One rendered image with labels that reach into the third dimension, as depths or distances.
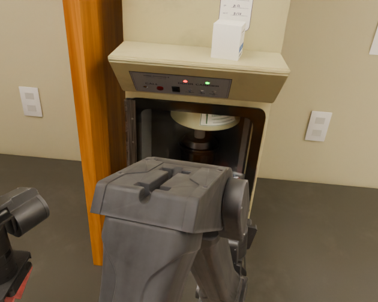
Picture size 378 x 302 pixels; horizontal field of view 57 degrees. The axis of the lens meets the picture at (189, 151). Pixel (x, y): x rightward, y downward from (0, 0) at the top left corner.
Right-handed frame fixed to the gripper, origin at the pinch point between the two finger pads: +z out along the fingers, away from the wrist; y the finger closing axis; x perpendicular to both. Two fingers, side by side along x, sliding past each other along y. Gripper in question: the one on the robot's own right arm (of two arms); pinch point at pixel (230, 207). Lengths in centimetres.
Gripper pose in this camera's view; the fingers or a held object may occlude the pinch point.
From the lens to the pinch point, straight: 85.2
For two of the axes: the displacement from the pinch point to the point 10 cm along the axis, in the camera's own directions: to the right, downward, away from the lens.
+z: 0.9, -5.1, 8.5
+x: -2.0, 8.3, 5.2
